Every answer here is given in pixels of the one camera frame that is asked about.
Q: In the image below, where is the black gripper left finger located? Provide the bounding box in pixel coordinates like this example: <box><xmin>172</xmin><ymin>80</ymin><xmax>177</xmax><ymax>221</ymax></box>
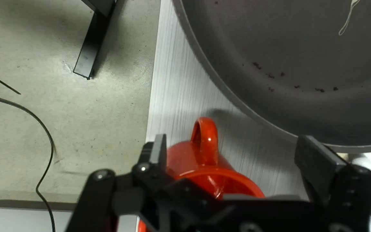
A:
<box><xmin>135</xmin><ymin>134</ymin><xmax>168</xmax><ymax>178</ymax></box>

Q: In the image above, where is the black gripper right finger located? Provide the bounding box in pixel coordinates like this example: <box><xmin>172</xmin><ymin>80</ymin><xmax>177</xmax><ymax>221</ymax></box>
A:
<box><xmin>294</xmin><ymin>136</ymin><xmax>371</xmax><ymax>203</ymax></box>

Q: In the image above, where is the orange ceramic mug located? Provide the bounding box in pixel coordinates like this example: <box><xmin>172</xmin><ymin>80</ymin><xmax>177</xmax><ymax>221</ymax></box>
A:
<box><xmin>133</xmin><ymin>118</ymin><xmax>265</xmax><ymax>232</ymax></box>

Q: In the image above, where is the dark nonstick frying pan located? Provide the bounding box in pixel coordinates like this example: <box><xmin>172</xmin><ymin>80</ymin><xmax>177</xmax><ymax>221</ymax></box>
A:
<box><xmin>172</xmin><ymin>0</ymin><xmax>371</xmax><ymax>151</ymax></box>

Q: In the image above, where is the black metal stand base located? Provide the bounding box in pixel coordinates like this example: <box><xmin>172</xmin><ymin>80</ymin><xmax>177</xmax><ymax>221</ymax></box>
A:
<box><xmin>74</xmin><ymin>0</ymin><xmax>119</xmax><ymax>79</ymax></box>

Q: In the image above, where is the black cable on floor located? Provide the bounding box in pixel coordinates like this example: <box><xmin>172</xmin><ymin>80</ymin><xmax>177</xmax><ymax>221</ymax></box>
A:
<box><xmin>0</xmin><ymin>66</ymin><xmax>59</xmax><ymax>232</ymax></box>

